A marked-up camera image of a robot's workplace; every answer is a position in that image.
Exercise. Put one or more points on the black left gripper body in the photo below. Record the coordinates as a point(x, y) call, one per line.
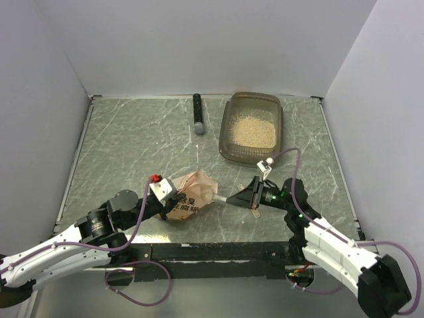
point(151, 208)

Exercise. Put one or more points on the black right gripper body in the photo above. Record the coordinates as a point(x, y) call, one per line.
point(272, 197)

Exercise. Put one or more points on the orange cat litter bag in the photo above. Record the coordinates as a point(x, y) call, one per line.
point(188, 184)

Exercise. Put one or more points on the clear plastic litter scoop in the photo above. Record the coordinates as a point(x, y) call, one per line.
point(207, 195)

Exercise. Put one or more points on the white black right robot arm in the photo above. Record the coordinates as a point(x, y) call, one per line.
point(376, 281)

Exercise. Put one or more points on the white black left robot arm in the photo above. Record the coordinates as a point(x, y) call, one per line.
point(97, 239)

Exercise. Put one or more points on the beige clean litter pile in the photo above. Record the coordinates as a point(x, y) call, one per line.
point(253, 132)

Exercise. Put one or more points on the brown plastic litter box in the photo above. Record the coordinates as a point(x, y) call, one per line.
point(260, 105)

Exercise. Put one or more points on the black microphone with grey head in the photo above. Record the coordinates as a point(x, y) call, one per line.
point(198, 126)

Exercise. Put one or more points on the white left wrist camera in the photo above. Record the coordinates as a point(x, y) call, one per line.
point(161, 187)

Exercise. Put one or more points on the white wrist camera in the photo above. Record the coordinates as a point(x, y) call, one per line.
point(265, 167)
point(161, 187)

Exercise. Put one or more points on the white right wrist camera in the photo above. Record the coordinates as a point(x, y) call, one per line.
point(265, 167)

